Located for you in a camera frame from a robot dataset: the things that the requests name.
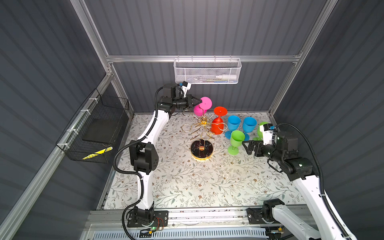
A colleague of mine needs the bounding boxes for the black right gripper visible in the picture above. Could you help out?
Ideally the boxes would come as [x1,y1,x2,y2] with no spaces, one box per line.
[242,138,282,164]

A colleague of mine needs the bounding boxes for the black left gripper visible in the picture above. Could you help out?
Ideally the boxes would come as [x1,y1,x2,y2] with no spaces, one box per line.
[171,95,201,110]

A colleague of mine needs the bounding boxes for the magenta wine glass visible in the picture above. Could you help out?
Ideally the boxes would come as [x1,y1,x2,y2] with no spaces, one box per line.
[194,97,213,117]

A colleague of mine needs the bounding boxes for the green wine glass front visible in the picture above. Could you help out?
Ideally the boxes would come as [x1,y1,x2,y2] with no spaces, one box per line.
[253,122,268,141]

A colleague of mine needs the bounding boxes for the green wine glass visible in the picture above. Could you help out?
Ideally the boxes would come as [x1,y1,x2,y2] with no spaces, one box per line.
[228,130,245,156]
[253,122,268,141]

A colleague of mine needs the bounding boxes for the green wine glass back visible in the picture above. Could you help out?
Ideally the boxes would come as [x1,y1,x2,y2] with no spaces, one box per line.
[228,130,245,156]

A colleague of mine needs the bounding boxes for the blue wine glass front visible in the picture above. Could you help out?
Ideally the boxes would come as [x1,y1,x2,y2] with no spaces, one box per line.
[243,117,257,141]

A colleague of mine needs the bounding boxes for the blue wine glass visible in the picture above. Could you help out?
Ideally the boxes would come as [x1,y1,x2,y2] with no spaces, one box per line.
[243,117,257,141]
[225,116,241,139]

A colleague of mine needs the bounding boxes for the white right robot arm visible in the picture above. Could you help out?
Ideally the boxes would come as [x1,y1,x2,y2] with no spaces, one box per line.
[243,125,356,240]

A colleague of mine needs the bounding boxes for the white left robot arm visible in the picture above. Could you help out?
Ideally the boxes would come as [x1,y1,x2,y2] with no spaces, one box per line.
[129,82,202,225]

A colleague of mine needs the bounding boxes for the red wine glass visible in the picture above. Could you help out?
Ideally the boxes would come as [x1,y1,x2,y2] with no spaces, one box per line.
[211,106,228,135]

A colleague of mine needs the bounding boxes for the gold wine glass rack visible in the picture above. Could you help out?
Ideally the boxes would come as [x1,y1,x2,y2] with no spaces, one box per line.
[181,114,215,162]

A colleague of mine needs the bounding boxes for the white marker in basket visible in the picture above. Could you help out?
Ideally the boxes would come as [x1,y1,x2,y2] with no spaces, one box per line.
[215,75,237,81]

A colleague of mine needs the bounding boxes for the white perforated vent cover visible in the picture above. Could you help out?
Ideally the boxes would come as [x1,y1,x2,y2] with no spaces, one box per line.
[92,227,268,240]

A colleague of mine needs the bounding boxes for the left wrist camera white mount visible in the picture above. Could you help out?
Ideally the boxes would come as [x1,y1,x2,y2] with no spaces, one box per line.
[178,81,192,98]

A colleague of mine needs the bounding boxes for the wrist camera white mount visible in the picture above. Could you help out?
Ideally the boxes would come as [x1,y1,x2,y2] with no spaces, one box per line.
[263,123,277,146]
[178,81,192,98]

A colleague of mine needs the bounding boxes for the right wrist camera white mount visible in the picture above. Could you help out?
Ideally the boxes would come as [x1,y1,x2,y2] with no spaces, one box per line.
[263,123,277,146]

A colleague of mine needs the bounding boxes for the white wire mesh basket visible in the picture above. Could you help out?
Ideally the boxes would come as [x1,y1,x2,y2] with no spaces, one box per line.
[173,57,242,85]

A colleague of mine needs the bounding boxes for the left black corrugated cable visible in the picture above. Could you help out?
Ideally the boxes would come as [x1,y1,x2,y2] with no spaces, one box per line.
[113,86,164,240]

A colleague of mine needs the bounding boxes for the black corrugated cable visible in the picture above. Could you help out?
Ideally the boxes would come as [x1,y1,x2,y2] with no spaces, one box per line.
[113,86,164,240]
[274,122,352,240]

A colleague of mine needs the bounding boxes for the right black corrugated cable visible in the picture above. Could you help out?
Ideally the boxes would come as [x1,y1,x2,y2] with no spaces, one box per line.
[274,122,352,240]

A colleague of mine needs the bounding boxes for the black wire basket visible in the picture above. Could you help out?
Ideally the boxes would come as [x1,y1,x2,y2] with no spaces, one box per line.
[56,90,130,164]

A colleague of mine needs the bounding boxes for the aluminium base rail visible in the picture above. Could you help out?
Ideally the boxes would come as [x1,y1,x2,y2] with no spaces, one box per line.
[83,206,290,233]

